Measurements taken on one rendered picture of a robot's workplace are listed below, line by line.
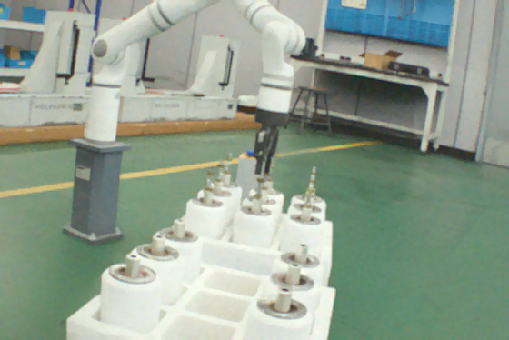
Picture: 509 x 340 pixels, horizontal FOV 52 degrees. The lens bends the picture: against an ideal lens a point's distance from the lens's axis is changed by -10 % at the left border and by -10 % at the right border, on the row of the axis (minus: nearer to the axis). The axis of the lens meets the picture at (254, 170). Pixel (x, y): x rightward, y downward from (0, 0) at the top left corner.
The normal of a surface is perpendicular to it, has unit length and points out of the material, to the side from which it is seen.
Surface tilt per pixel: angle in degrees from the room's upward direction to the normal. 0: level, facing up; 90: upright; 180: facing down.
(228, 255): 90
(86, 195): 90
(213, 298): 90
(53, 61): 90
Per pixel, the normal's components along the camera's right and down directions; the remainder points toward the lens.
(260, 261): -0.14, 0.16
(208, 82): 0.86, 0.22
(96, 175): 0.25, 0.20
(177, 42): -0.50, 0.08
